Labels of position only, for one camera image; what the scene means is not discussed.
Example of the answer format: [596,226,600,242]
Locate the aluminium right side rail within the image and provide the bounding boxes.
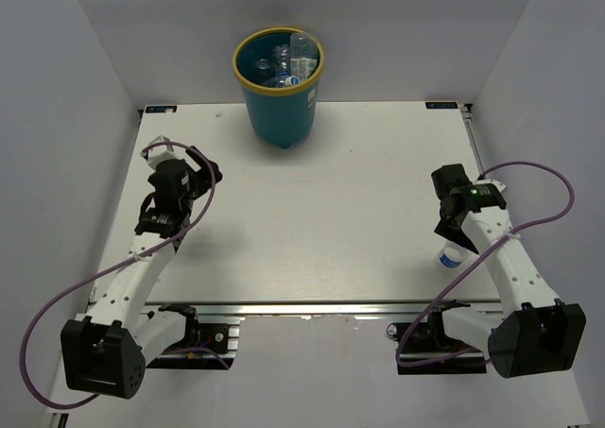
[460,104,528,290]

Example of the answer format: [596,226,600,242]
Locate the clear bottle green white label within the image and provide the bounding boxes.
[289,32,319,82]

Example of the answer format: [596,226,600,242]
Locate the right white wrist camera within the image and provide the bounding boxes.
[475,178,507,193]

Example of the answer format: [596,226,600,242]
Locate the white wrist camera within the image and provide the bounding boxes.
[141,135,177,171]
[475,178,507,193]

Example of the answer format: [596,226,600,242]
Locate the right blue table sticker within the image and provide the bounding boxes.
[424,101,458,110]

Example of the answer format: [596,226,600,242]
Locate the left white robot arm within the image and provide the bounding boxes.
[60,142,222,399]

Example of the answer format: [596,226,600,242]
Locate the aluminium front rail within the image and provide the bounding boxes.
[87,298,535,320]

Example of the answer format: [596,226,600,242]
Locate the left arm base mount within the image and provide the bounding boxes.
[135,303,239,370]

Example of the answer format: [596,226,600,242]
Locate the bottle blue cap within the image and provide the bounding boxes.
[437,241,470,269]

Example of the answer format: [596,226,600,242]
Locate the aluminium rail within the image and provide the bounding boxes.
[460,104,528,290]
[87,298,535,320]

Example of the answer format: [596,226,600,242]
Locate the clear bottle blue label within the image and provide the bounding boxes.
[254,59,271,71]
[272,44,290,77]

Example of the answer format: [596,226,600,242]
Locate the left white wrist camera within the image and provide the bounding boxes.
[141,135,177,171]

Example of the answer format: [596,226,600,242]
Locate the clear unlabelled bottle white cap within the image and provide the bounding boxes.
[263,74,300,89]

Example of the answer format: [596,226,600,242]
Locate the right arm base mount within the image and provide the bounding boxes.
[397,301,488,375]

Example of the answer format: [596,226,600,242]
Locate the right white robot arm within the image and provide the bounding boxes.
[426,163,586,378]

